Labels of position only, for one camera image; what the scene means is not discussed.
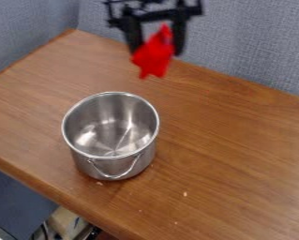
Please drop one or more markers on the metal pot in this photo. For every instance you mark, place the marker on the metal pot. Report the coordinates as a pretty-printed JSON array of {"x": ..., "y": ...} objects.
[{"x": 109, "y": 130}]

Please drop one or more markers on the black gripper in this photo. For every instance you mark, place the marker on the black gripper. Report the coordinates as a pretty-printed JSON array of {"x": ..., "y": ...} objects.
[{"x": 128, "y": 13}]

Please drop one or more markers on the red plastic block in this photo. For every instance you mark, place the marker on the red plastic block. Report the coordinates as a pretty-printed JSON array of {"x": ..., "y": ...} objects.
[{"x": 154, "y": 54}]

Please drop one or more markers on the beige box under table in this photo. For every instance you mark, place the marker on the beige box under table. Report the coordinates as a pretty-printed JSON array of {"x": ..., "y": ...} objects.
[{"x": 65, "y": 226}]

